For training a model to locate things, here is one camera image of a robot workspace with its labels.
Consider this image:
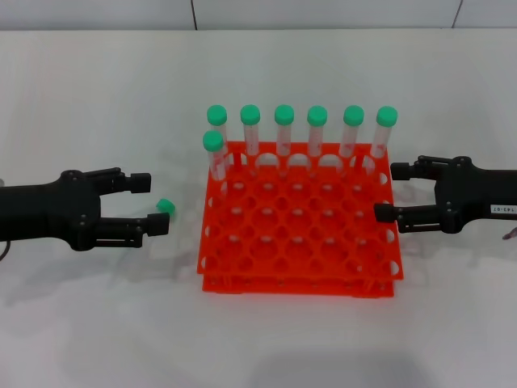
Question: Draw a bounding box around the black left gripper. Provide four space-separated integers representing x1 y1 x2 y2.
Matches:
0 166 171 253

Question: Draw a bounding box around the green-capped clear test tube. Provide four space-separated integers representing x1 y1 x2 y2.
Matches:
239 104 261 177
274 104 295 179
338 104 365 175
206 104 235 171
202 131 230 183
155 197 178 221
306 105 328 177
365 105 399 175

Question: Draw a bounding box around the orange plastic test tube rack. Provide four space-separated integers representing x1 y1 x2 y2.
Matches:
196 141 406 299

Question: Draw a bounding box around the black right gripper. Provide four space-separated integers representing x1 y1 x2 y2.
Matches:
373 155 517 235

